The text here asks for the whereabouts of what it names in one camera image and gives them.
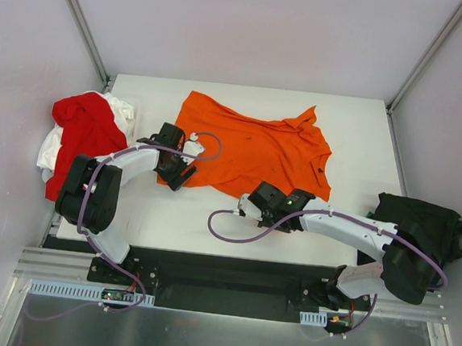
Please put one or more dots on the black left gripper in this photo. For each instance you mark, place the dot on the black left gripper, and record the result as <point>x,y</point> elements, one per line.
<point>180,175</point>

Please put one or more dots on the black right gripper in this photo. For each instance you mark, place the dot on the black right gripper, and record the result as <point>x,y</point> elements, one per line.
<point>270,218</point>

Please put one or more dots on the orange t-shirt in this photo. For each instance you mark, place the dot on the orange t-shirt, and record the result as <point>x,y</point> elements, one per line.
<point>289,153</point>

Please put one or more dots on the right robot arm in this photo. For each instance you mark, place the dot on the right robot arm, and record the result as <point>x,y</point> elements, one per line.
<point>399,266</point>

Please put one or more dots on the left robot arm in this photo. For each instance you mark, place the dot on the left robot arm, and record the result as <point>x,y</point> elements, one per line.
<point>89,197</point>

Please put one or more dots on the black t-shirt stack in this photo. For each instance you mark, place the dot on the black t-shirt stack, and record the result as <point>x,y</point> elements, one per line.
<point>422,222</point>

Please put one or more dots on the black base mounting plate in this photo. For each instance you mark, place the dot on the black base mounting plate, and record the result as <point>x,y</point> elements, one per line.
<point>224,285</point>

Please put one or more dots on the red t-shirt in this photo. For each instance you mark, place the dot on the red t-shirt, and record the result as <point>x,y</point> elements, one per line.
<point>88,127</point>

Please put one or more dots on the white t-shirt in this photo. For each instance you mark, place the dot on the white t-shirt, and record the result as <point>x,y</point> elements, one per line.
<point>126,117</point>

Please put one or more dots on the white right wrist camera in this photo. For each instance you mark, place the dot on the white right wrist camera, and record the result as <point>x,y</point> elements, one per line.
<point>245,208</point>

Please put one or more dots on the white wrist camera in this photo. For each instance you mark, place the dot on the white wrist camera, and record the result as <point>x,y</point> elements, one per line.
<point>192,148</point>
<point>245,208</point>

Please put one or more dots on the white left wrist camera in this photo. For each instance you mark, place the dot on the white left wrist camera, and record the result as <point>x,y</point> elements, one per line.
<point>192,148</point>

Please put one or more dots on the right slotted cable duct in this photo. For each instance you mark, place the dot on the right slotted cable duct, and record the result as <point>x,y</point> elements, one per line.
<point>313,319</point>

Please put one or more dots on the slotted cable duct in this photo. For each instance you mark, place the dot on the slotted cable duct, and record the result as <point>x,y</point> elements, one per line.
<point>313,319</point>
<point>89,293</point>

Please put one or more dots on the left slotted cable duct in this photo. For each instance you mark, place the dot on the left slotted cable duct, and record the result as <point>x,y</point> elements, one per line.
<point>89,293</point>

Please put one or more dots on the left aluminium frame post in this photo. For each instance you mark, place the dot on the left aluminium frame post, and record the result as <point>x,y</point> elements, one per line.
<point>87,38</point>

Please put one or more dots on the aluminium frame post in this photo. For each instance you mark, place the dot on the aluminium frame post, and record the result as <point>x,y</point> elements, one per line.
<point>87,38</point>
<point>440,39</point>

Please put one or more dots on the right aluminium frame post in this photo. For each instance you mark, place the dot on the right aluminium frame post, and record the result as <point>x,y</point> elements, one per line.
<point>440,39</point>

